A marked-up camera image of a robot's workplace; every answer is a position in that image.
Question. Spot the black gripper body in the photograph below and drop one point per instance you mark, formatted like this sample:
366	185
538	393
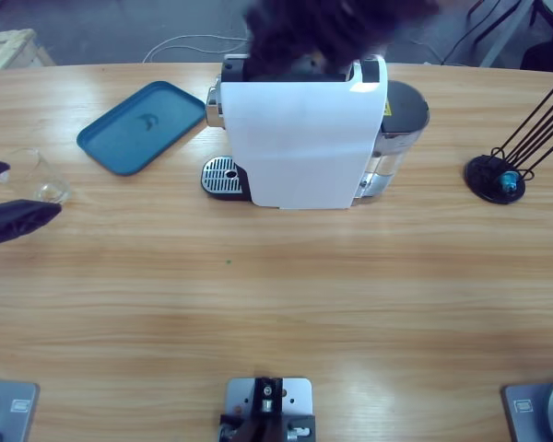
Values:
373	14

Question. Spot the clear drinking glass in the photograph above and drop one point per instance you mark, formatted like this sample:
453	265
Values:
41	179

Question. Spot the white capsule coffee machine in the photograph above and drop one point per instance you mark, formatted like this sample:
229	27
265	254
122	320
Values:
299	147

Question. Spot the blue coffee capsule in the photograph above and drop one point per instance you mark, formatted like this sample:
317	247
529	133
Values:
508	182

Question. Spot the yellow warning sticker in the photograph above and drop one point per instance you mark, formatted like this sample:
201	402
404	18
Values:
387	108

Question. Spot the clear water tank dark lid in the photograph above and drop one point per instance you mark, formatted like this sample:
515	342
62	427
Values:
403	108

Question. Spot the pale wooden crate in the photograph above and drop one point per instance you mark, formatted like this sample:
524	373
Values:
9	48

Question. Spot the teal plastic tray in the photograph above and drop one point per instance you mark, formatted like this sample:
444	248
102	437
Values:
138	129

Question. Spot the black drip tray metal grate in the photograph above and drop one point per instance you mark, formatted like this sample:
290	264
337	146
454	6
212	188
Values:
221	177

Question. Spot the black office chair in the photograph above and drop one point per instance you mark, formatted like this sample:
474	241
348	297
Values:
546	57

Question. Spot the black capsule holder with rods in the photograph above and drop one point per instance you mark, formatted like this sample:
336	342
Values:
481	184

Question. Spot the white metal frame leg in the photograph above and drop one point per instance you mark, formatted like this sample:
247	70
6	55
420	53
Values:
507	34

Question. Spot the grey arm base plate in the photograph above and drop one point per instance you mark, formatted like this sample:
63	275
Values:
534	410
9	410

